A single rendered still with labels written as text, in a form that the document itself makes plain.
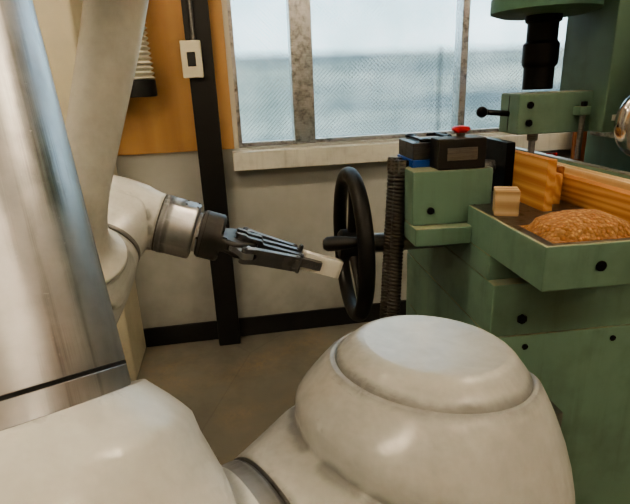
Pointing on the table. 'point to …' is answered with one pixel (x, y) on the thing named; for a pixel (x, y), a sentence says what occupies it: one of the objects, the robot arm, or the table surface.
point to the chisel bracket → (543, 112)
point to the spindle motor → (514, 10)
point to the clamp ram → (500, 160)
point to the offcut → (506, 201)
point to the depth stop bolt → (580, 125)
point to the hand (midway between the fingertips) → (320, 264)
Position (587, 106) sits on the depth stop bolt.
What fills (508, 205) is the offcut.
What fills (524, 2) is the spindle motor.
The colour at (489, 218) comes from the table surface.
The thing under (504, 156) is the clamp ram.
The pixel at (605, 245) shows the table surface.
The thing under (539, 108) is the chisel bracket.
